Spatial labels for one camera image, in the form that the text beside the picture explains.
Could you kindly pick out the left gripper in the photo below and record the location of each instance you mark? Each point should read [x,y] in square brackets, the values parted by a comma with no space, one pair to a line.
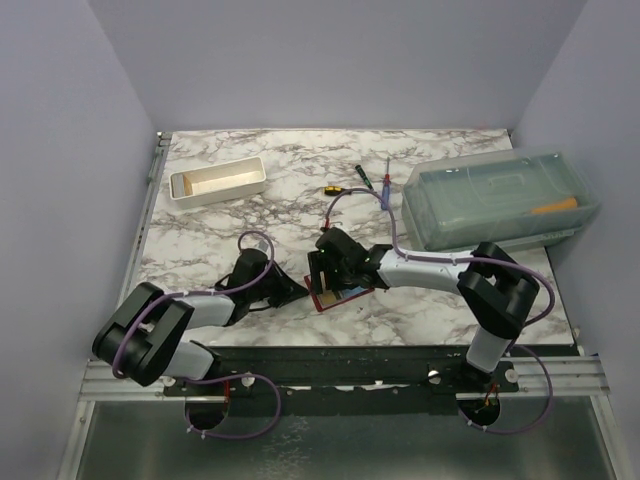
[288,289]

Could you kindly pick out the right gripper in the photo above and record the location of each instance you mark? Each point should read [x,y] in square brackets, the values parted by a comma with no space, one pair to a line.
[318,263]

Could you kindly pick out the gold credit card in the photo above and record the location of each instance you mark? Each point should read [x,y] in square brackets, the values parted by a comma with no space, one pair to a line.
[328,299]

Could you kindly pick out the red card holder wallet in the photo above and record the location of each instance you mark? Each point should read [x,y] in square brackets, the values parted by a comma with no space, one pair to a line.
[347,295]

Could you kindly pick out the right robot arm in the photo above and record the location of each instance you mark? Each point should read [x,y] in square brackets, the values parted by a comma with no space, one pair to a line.
[497,290]

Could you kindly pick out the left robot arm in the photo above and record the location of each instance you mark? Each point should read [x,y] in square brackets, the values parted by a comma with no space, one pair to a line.
[144,339]

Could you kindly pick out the stack of cards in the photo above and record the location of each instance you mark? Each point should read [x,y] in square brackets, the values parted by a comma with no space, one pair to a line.
[187,186]

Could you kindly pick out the yellow black screwdriver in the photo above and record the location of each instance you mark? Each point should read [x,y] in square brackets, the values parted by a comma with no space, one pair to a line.
[333,191]

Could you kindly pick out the blue red screwdriver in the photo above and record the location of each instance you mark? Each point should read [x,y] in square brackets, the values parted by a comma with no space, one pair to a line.
[386,187]

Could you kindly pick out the green black screwdriver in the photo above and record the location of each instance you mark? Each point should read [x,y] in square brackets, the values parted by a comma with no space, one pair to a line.
[364,177]

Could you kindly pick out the white rectangular tray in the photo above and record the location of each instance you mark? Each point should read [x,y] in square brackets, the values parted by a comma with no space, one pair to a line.
[219,182]

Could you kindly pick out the clear plastic storage box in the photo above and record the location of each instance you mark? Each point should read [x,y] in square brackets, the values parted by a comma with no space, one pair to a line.
[456,203]

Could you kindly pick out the orange item in box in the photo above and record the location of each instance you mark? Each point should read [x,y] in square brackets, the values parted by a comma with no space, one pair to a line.
[566,204]

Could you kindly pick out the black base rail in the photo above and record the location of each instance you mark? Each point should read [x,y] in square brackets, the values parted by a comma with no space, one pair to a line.
[349,381]

